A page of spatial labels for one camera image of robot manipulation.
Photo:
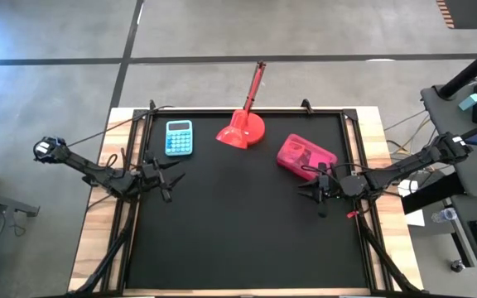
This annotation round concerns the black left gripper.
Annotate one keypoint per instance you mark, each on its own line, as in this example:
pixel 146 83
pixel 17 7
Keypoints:
pixel 153 178

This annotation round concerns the black frame clamp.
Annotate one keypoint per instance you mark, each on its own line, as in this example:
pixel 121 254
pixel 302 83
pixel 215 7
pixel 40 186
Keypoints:
pixel 305 102
pixel 152 104

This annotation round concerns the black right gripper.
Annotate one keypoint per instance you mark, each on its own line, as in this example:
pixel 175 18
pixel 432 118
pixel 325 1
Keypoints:
pixel 338 187

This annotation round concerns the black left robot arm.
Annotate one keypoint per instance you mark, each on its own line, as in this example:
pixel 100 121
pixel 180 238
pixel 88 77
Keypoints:
pixel 97 174

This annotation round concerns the blue calculator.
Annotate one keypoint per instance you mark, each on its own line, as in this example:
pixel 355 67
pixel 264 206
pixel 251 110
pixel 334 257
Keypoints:
pixel 179 138

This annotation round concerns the pink plastic pencil case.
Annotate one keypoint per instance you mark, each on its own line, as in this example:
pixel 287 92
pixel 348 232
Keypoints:
pixel 296 153

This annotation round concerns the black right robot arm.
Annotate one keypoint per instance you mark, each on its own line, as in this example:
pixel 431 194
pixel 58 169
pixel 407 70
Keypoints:
pixel 408 165

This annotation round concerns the black round post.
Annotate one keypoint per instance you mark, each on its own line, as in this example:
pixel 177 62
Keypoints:
pixel 470 70

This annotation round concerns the white paper sheet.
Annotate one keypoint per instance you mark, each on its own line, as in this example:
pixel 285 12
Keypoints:
pixel 415 218

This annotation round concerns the red tag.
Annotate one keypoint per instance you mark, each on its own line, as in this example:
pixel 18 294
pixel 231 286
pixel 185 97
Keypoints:
pixel 352 214

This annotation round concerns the black caster wheel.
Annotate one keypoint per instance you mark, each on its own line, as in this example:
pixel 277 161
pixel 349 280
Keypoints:
pixel 457 265

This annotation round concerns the small teal box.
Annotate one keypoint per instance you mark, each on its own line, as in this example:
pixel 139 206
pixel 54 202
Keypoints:
pixel 469 102

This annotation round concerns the clear water bottle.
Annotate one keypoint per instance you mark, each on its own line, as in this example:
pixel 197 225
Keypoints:
pixel 443 215

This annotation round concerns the black mat with orange stripes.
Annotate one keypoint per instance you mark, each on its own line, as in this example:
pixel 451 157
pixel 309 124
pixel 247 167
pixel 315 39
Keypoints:
pixel 470 14

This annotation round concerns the grey side desk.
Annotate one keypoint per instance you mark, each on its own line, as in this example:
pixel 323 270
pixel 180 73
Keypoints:
pixel 449 120

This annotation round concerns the black desk support beam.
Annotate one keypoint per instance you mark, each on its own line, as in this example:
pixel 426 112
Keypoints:
pixel 433 194

